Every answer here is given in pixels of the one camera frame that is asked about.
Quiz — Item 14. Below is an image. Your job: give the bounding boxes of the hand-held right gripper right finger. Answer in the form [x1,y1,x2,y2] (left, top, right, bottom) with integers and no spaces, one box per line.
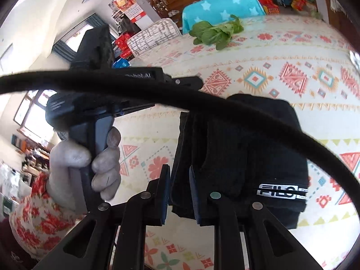
[189,166,324,270]

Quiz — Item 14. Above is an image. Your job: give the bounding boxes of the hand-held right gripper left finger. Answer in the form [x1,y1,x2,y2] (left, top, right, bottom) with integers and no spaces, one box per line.
[34,164,172,270]

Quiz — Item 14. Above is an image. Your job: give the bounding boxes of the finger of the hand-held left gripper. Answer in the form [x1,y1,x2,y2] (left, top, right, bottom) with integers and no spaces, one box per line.
[112,103,156,118]
[164,74,203,90]

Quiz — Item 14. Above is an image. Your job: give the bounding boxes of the black pants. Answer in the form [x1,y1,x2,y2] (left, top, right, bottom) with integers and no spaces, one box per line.
[0,67,360,230]

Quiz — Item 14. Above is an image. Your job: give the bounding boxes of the person's left forearm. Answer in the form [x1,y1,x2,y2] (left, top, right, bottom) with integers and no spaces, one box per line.
[8,171,88,261]

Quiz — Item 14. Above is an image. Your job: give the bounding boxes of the person's left hand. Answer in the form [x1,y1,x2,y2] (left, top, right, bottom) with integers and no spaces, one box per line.
[46,126,122,210]

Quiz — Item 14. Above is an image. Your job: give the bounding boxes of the blue curtains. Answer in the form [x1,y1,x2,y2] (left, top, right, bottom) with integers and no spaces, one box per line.
[52,15,111,62]

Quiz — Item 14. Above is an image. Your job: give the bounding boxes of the red gift boxes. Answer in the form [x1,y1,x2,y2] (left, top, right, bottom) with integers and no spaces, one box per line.
[114,32,134,58]

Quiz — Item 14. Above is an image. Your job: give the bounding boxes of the blue plastic package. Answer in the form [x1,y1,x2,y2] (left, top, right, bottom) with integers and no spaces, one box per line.
[112,58,130,69]

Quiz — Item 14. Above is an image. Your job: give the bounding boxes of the green leafy vegetable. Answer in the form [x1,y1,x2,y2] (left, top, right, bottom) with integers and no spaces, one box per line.
[189,15,245,50]

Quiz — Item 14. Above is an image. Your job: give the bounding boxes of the white grey patterned chair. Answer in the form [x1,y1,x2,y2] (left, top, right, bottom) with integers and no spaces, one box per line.
[126,18,182,60]

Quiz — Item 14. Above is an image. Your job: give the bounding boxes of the turquoise star-print covered chair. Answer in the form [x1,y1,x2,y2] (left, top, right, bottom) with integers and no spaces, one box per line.
[182,0,266,34]

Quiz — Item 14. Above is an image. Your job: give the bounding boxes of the patterned tablecloth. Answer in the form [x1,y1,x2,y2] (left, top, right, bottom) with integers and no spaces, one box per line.
[114,14,360,270]

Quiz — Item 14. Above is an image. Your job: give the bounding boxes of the red wall calendar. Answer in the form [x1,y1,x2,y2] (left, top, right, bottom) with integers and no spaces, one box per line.
[110,0,144,23]

